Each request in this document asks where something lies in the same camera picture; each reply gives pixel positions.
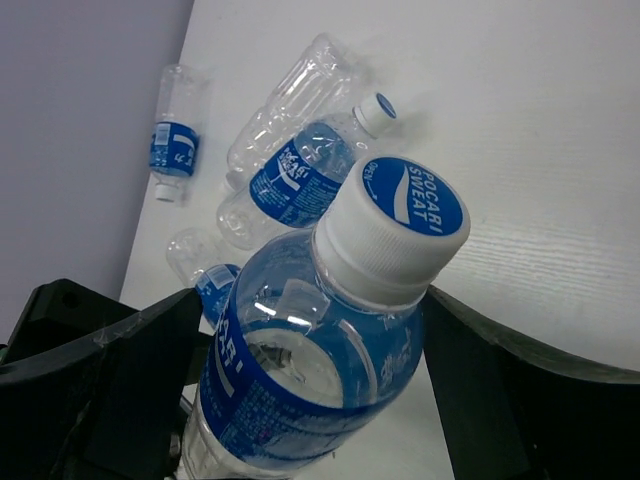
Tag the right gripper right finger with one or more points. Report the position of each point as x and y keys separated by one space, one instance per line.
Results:
x=513 y=407

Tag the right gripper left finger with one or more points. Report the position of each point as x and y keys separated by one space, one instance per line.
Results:
x=91 y=388

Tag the labelled bottle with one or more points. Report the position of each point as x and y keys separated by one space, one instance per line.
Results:
x=194 y=256
x=323 y=328
x=299 y=181
x=176 y=135

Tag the clear unlabelled bottle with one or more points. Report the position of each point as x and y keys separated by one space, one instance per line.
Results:
x=326 y=78

